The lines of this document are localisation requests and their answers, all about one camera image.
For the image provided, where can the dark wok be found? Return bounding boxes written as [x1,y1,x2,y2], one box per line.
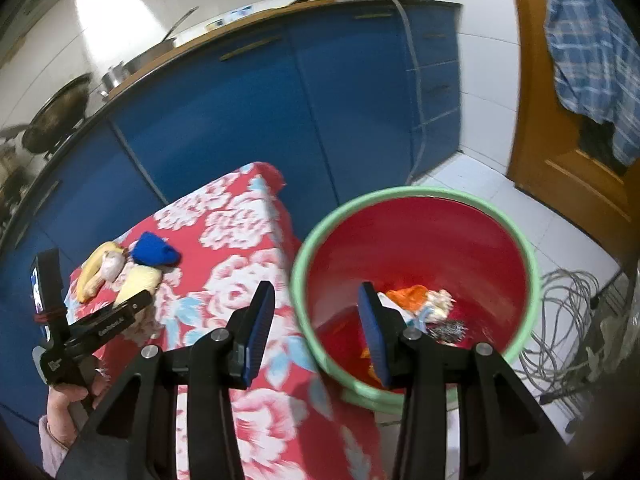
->
[22,72,93,156]

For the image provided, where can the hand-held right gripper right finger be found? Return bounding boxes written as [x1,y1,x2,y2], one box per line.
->
[357,281,586,480]

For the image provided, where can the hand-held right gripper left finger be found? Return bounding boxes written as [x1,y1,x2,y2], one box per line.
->
[55,281,276,480]

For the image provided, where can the steel pan with long handle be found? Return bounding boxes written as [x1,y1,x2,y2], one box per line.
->
[122,6,200,77]

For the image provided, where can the blue cloth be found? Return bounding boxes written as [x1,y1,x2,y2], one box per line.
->
[131,231,179,267]

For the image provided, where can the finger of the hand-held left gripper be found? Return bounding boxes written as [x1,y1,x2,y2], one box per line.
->
[65,290,154,357]

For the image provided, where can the person's left forearm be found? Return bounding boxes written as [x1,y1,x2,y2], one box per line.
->
[39,415,81,479]

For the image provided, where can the red floral printed tablecloth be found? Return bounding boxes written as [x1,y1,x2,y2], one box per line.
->
[67,161,391,480]

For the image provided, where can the yellow banana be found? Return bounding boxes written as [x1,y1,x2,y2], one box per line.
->
[75,241,126,304]

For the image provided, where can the red bucket with green rim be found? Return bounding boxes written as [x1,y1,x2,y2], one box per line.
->
[290,186,542,413]

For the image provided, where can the grey power cable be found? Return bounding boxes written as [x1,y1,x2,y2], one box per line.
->
[365,0,431,186]

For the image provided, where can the person's left hand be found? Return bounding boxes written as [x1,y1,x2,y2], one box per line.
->
[46,367,109,449]

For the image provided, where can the blue kitchen base cabinet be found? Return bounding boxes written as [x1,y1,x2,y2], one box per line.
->
[0,0,463,441]

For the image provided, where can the wooden door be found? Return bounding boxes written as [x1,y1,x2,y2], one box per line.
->
[505,0,640,271]

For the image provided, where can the steel wool scourer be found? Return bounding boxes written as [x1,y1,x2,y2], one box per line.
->
[425,319,471,345]

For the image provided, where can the small steel kettle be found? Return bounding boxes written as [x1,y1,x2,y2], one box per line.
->
[100,62,126,98]

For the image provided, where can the white tissue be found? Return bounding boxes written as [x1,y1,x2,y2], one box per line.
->
[425,288,457,323]

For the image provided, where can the yellow waffle sponge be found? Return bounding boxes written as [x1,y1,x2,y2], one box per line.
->
[114,263,163,333]

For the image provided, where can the blue plaid shirt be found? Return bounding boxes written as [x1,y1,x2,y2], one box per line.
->
[545,0,640,168]

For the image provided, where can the coil of grey cables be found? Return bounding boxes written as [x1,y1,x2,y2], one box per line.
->
[515,267,621,406]

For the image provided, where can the white garlic bulb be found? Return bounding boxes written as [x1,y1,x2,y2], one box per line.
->
[98,250,126,283]

